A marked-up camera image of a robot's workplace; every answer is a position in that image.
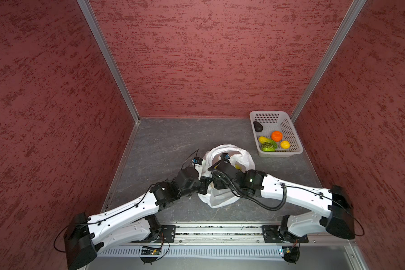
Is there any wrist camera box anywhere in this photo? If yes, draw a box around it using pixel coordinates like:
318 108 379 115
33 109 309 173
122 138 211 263
220 153 230 160
181 149 203 169

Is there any left aluminium corner post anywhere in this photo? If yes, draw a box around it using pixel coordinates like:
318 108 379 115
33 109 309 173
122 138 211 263
77 0 141 124

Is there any dark avocado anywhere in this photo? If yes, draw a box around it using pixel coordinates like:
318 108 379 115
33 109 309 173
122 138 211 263
253 121 264 132

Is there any orange fruit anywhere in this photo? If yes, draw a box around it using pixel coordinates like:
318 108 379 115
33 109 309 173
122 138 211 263
271 131 283 142

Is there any white plastic bag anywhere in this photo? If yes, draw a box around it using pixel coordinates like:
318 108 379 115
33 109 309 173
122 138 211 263
198 144 255 209

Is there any yellow lemon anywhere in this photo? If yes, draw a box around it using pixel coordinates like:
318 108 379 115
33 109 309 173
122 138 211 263
280 141 291 149

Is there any right aluminium corner post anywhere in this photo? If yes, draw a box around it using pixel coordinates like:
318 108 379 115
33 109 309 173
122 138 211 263
290 0 367 123

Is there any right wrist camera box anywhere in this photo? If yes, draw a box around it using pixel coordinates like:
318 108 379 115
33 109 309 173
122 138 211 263
220 153 230 160

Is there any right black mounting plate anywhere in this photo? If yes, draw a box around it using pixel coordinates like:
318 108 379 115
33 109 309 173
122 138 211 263
262 225 309 244

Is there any perforated metal cable tray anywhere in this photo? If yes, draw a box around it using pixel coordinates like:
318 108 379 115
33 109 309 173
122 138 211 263
98 245 284 261

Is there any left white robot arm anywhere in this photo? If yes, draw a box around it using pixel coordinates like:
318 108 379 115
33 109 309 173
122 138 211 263
62 164 212 270

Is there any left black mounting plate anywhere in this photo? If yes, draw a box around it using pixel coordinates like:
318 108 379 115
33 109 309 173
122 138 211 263
135 225 177 244

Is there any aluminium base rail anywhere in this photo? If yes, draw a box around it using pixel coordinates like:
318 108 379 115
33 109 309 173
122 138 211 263
93 220 350 249

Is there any black mounting plate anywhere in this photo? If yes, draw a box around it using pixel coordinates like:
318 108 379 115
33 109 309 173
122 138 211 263
135 225 177 244
262 225 309 244

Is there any white perforated plastic basket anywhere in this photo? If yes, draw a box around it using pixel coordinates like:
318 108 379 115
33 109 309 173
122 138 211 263
250 111 304 158

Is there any aluminium corner post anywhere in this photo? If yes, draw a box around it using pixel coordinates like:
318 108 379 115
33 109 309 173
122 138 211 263
77 0 141 124
290 0 367 123

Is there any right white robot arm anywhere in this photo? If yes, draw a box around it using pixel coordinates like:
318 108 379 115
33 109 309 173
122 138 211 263
208 159 359 243

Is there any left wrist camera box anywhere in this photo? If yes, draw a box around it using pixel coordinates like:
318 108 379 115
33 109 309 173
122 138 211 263
181 149 203 169

